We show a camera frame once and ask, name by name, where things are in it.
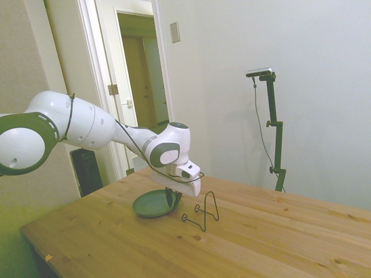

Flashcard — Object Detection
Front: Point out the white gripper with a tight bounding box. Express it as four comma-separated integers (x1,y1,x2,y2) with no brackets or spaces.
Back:
150,166,202,207

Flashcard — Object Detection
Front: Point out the teal round plate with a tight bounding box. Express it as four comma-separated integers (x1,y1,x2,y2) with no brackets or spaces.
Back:
132,189,183,219

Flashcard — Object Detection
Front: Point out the black speaker box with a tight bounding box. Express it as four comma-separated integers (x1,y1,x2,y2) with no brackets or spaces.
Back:
70,148,104,199

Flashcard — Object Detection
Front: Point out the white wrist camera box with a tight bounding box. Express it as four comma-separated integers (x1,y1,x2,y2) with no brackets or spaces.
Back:
175,162,201,179

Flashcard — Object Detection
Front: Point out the black wire plate stand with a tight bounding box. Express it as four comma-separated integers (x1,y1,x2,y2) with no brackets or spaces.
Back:
181,191,220,232

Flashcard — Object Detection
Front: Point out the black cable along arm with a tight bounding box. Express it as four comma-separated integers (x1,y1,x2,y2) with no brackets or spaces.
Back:
114,118,205,184

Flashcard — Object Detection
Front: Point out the black camera stand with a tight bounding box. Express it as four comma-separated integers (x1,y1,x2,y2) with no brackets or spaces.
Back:
258,72,288,192

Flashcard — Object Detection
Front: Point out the black strap around arm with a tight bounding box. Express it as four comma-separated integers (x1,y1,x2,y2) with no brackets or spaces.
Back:
60,93,76,143

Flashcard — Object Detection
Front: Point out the grey exterior camera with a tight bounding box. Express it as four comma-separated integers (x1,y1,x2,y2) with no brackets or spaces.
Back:
245,67,274,79

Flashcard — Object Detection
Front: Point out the white door frame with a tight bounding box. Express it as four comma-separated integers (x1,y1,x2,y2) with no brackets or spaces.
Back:
75,0,175,181

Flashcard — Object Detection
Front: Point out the white wall switch plate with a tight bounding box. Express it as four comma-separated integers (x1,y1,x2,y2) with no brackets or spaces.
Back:
169,21,181,45

